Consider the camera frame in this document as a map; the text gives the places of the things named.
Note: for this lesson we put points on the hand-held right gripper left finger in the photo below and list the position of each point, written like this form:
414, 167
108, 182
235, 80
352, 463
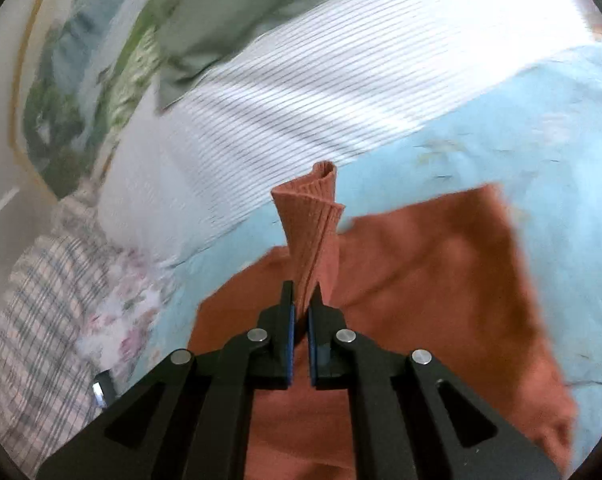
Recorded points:
288, 350

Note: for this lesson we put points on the white striped pillow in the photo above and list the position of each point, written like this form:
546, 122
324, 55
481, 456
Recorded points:
331, 85

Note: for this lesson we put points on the plaid checked blanket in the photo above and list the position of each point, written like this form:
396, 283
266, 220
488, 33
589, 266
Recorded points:
36, 335

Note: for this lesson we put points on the rust orange knit sweater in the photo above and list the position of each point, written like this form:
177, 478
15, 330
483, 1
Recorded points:
431, 285

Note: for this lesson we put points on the green floral printed quilt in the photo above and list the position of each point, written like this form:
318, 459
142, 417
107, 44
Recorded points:
71, 85

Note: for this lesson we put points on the plain green cloth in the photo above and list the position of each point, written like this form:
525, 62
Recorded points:
221, 20

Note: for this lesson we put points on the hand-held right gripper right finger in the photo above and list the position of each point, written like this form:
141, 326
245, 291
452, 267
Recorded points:
315, 350

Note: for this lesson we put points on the floral pink white pillow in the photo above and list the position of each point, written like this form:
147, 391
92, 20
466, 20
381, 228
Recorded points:
126, 310

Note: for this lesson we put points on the yellow wooden frame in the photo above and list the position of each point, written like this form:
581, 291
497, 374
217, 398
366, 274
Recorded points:
21, 70

